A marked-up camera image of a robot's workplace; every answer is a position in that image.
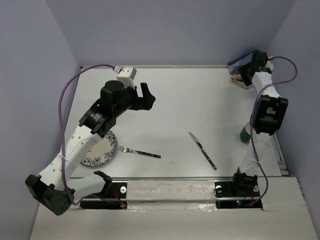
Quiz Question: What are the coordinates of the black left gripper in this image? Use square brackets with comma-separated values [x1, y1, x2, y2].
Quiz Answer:
[113, 83, 155, 117]

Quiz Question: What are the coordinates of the blue beige checked placemat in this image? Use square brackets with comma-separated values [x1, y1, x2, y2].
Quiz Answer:
[227, 50, 257, 89]

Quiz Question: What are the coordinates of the silver fork dark handle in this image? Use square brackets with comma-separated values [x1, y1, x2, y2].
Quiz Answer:
[118, 145, 161, 159]

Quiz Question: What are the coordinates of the steak knife dark handle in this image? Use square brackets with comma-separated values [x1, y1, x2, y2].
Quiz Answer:
[188, 132, 217, 170]

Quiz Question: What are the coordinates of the blue floral plate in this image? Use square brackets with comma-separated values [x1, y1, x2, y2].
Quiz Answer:
[80, 130, 118, 168]

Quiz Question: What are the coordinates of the dark green mug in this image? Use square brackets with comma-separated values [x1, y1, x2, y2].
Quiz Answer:
[239, 122, 251, 144]

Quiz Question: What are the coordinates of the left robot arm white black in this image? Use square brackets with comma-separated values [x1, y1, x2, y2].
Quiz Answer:
[25, 80, 156, 216]

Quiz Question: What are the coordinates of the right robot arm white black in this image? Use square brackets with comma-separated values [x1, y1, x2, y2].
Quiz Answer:
[229, 50, 289, 196]

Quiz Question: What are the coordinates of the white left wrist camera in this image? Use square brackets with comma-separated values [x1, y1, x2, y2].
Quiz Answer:
[116, 66, 137, 89]

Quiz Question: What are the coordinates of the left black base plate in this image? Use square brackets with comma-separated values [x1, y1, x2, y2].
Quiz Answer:
[79, 181, 128, 210]

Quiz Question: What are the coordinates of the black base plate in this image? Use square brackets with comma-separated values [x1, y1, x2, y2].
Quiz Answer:
[79, 181, 128, 210]
[213, 181, 263, 210]

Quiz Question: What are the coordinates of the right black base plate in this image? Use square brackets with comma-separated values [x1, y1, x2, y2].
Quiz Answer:
[213, 181, 263, 210]

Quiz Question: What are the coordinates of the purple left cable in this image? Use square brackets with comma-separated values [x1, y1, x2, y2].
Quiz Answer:
[58, 64, 118, 206]

